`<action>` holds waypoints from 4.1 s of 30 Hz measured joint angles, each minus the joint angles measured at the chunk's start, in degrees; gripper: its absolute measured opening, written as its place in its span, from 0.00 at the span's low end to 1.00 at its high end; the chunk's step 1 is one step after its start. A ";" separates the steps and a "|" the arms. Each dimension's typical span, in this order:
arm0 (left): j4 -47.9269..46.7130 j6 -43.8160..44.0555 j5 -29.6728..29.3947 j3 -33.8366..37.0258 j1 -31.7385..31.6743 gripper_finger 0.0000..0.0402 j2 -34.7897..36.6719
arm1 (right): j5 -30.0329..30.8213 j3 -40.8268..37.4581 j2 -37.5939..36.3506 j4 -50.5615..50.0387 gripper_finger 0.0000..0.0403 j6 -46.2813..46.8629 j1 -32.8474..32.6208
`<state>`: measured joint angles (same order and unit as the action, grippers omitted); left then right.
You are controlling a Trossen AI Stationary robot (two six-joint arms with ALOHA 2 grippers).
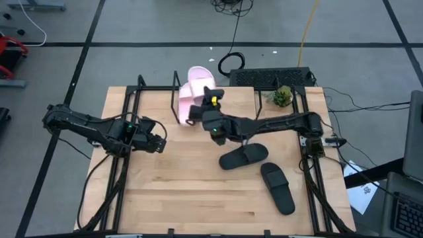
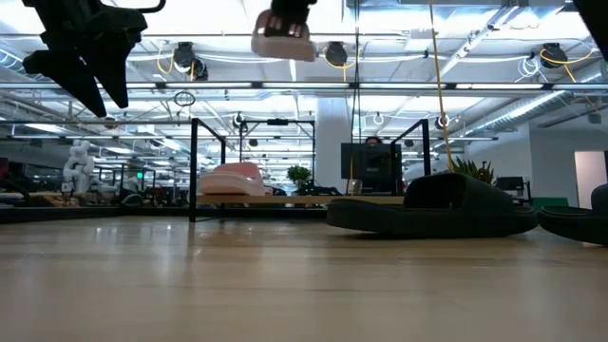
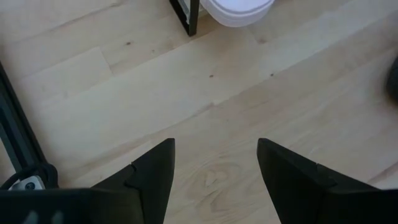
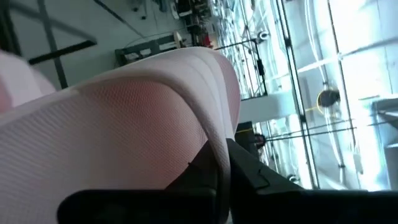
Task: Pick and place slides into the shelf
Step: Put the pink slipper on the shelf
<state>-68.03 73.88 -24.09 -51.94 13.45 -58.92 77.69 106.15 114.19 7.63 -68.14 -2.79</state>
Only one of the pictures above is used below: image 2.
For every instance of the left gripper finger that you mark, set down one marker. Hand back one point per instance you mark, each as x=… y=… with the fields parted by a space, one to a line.
x=66 y=71
x=114 y=66

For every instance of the pink slide sandal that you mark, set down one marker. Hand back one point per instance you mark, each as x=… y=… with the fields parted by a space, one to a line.
x=233 y=183
x=285 y=47

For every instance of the black slide sandal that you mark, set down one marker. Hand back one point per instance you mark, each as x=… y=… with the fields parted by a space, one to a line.
x=427 y=218
x=579 y=225

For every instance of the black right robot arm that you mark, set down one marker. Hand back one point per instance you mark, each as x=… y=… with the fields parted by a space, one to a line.
x=596 y=24

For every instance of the black metal wood-board shelf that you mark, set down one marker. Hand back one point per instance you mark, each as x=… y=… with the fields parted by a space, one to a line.
x=193 y=166

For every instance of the white robot figure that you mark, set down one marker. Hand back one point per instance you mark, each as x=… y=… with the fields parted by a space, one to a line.
x=78 y=166

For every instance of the person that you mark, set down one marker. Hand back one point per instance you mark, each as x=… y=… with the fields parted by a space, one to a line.
x=373 y=140

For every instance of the small green bushy plant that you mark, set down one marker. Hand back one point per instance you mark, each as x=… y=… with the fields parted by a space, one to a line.
x=299 y=173

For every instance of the black computer monitor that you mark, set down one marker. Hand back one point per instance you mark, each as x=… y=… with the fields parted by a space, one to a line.
x=368 y=164

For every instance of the potted aloe plant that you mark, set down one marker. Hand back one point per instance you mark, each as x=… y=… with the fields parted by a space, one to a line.
x=470 y=170

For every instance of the green box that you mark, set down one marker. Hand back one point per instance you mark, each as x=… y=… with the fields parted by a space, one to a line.
x=551 y=203

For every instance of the black background rig frame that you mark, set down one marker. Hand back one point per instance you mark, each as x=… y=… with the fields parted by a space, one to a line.
x=278 y=122

